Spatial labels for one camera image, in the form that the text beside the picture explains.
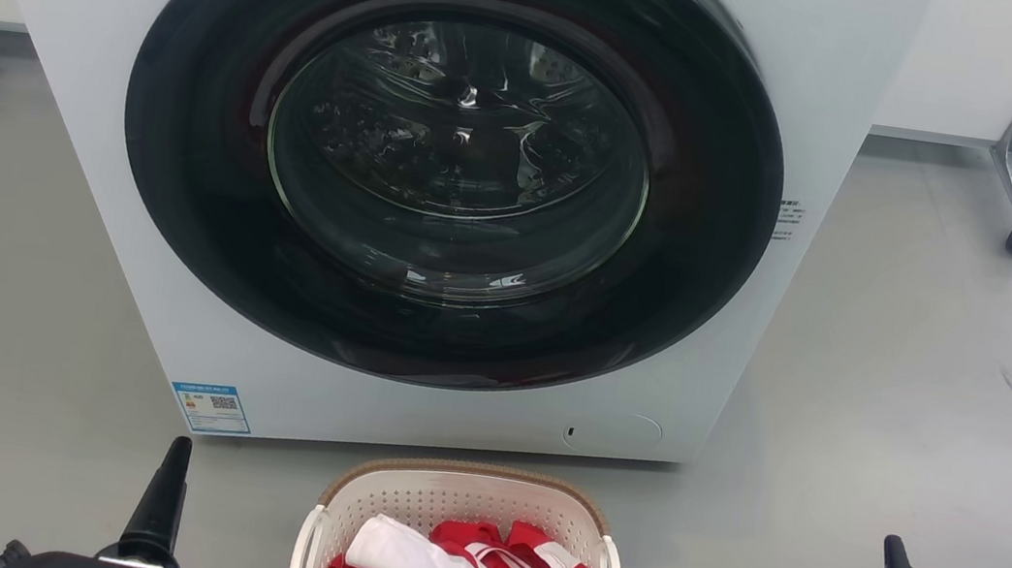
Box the cream perforated laundry basket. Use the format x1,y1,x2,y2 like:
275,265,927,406
290,441,639,568

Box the white garment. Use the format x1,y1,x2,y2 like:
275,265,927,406
343,510,489,568

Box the blue energy label sticker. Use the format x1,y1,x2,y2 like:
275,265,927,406
166,378,258,440

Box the round black washer door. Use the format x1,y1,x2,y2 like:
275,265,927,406
93,0,808,429

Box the white front-load washing machine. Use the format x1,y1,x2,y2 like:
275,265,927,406
0,0,935,523

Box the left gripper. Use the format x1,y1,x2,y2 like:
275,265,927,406
0,413,201,568

